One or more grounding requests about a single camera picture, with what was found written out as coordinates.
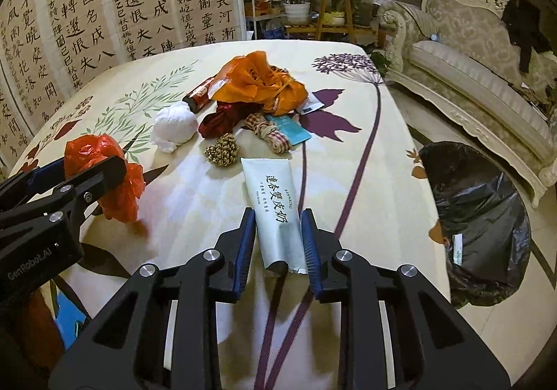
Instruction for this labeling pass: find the jute rope knot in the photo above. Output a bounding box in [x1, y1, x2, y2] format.
[204, 133, 243, 166]

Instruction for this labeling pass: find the small leafy floor plant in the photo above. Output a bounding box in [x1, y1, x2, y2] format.
[369, 51, 393, 78]

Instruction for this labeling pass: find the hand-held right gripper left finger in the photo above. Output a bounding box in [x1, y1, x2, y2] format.
[48, 207, 257, 390]

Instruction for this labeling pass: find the plaid ribbon bundle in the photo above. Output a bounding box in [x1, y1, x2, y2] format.
[244, 112, 292, 154]

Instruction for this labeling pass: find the calligraphy wall hanging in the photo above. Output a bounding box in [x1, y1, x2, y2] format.
[0, 0, 241, 169]

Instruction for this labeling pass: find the red printed package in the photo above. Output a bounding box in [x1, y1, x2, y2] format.
[182, 76, 219, 113]

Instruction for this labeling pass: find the small white barcode packet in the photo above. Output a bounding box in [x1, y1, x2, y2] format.
[298, 93, 323, 115]

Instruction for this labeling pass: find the red plastic bag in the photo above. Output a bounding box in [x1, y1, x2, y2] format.
[64, 134, 147, 224]

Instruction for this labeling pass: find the white plant pot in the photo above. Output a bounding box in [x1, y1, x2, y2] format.
[283, 1, 312, 25]

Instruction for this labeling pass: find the bin with black liner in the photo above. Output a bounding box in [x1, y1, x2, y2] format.
[418, 140, 532, 309]

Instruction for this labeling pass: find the orange plastic bag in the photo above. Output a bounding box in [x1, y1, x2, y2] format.
[211, 50, 310, 117]

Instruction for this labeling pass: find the white cream tube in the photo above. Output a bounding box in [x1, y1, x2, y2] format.
[241, 156, 308, 276]

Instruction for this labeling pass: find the white tissue ball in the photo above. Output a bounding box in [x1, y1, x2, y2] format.
[150, 102, 199, 154]

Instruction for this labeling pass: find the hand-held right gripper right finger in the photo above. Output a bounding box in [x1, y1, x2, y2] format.
[300, 208, 511, 390]

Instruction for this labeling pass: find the black clothing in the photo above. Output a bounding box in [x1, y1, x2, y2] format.
[500, 2, 552, 74]

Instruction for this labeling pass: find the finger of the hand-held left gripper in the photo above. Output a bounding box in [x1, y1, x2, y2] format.
[0, 158, 67, 205]
[0, 154, 128, 231]

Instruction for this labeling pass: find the wooden plant stand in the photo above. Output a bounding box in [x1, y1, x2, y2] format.
[284, 0, 380, 43]

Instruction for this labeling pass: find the floral tablecloth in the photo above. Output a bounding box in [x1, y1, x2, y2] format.
[9, 40, 453, 390]

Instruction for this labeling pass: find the cream ornate sofa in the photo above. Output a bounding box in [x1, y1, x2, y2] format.
[386, 0, 557, 209]

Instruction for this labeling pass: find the teal packet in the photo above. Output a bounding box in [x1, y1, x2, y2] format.
[265, 113, 313, 146]

